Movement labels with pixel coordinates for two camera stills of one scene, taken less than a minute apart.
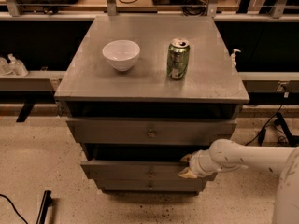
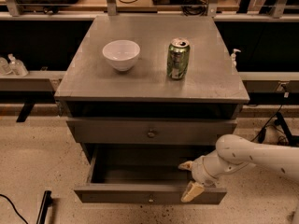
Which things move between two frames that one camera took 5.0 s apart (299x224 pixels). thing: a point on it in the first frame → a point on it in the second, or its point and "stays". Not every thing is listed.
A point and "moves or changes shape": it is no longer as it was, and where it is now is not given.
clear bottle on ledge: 18,67 stays
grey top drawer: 106,131 stays
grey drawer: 138,161 moves or changes shape
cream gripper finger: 186,173 → 192,192
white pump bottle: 234,57 stays
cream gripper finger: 186,158 → 186,165
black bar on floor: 46,203 stays
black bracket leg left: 24,112 stays
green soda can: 177,58 stays
